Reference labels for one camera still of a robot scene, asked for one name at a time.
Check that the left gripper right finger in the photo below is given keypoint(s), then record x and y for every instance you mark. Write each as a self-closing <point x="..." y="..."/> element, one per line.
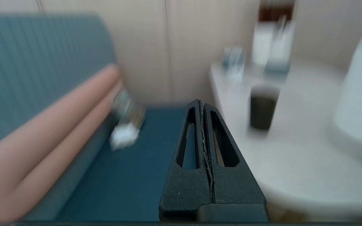
<point x="234" y="185"/>

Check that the black plastic cup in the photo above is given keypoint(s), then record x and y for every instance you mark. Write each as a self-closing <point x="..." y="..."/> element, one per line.
<point x="262" y="110"/>

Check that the small clear bottle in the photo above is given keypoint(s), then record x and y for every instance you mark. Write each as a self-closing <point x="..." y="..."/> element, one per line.
<point x="233" y="62"/>

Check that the long pink bolster cushion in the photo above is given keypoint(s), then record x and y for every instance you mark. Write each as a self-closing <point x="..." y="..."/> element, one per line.
<point x="43" y="135"/>

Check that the clear snack packet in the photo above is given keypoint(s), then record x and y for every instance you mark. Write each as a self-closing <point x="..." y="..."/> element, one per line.
<point x="129" y="108"/>

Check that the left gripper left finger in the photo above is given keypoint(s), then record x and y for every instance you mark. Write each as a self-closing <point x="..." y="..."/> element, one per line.
<point x="184" y="188"/>

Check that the small blue drip tray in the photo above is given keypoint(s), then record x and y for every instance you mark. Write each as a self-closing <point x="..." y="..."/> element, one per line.
<point x="276" y="69"/>

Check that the white folded napkins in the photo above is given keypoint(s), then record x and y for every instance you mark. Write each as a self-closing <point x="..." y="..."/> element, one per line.
<point x="124" y="136"/>

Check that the teal bench with snack packet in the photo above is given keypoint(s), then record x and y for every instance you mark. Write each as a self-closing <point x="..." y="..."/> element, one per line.
<point x="121" y="175"/>

